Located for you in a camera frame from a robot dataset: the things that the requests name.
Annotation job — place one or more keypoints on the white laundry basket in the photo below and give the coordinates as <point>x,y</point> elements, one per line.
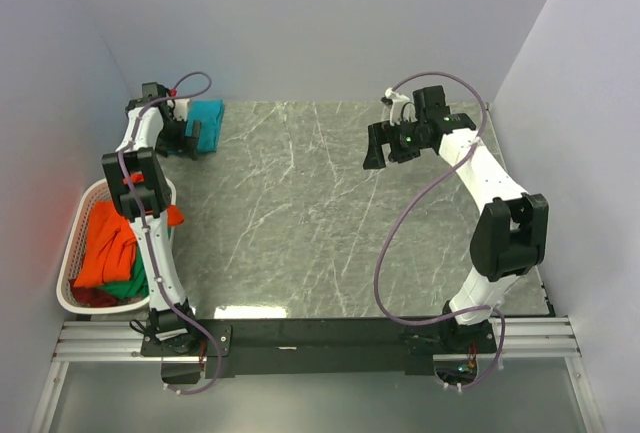
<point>75,251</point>

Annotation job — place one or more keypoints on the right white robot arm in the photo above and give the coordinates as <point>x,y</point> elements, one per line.
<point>510,236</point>

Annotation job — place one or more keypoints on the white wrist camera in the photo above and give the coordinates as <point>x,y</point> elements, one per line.
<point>400,107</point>
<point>179,108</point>

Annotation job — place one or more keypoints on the green t shirt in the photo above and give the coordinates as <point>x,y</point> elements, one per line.
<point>134,289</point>

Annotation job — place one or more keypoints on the orange t shirt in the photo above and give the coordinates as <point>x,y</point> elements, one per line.
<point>110,250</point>

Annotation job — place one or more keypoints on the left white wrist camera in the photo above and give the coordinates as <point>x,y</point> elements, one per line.
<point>179,108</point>

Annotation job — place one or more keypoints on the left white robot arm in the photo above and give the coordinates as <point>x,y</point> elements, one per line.
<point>142,195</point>

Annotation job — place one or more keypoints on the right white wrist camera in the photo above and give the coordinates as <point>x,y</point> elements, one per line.
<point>400,107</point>

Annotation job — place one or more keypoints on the black base beam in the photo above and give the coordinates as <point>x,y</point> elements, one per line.
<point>336,345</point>

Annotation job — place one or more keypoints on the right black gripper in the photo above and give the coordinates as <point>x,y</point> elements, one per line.
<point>379,134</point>

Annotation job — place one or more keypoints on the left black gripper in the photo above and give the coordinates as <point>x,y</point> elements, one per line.
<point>184,143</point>

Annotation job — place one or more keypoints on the aluminium rail frame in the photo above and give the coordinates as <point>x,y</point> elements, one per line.
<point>525,337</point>

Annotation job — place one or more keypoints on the teal t shirt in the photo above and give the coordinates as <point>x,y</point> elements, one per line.
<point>210,113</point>

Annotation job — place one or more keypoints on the dark red t shirt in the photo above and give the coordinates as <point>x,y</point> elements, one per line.
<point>94,298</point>

